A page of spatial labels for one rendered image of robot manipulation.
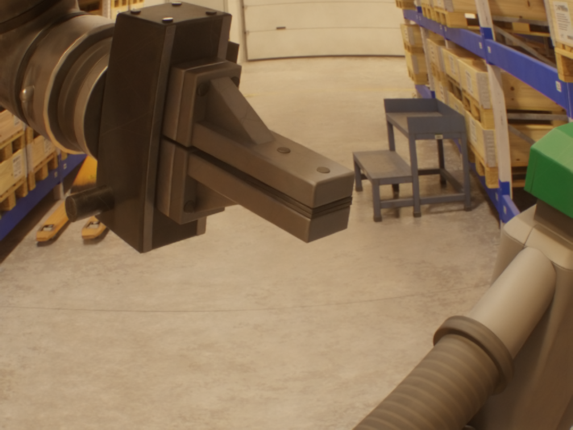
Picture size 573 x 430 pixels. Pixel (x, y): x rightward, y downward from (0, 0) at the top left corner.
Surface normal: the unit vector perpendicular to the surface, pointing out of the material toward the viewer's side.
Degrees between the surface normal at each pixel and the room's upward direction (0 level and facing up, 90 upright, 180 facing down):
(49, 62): 58
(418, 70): 90
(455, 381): 51
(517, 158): 90
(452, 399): 63
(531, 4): 90
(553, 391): 106
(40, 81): 75
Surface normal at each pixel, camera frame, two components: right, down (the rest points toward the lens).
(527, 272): 0.00, -0.56
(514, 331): 0.33, -0.22
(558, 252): -0.45, -0.43
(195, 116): 0.69, 0.39
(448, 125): 0.07, 0.25
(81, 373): -0.08, -0.97
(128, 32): -0.72, 0.23
